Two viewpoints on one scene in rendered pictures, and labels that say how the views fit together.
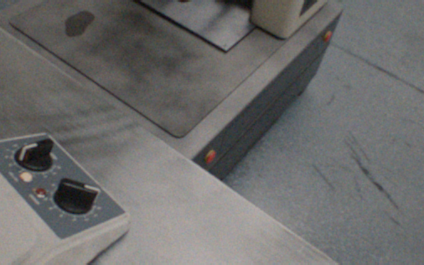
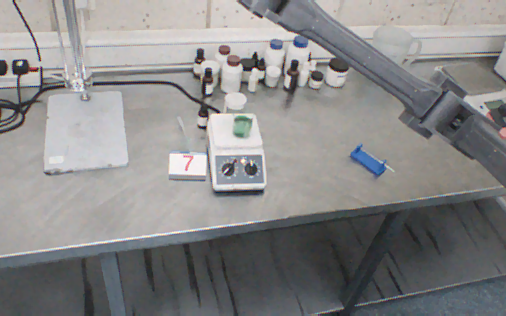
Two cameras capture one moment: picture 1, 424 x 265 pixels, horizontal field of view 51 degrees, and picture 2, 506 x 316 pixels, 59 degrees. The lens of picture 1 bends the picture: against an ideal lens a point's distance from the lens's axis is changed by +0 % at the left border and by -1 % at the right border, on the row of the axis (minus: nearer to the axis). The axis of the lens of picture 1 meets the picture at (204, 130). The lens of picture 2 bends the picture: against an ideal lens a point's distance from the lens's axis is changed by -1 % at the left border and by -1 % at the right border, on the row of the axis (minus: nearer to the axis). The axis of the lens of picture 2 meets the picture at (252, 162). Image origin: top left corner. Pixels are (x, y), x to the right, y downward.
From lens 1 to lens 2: 94 cm
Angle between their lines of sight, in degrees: 75
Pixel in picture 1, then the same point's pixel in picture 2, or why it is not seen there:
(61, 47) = not seen: outside the picture
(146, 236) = (208, 195)
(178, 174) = (223, 217)
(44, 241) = (216, 151)
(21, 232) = (219, 142)
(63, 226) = (219, 159)
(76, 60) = not seen: outside the picture
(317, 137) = not seen: outside the picture
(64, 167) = (244, 177)
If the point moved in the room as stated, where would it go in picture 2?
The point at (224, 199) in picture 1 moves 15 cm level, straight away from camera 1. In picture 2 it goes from (201, 223) to (239, 273)
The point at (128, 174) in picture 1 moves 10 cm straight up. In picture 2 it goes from (235, 204) to (240, 176)
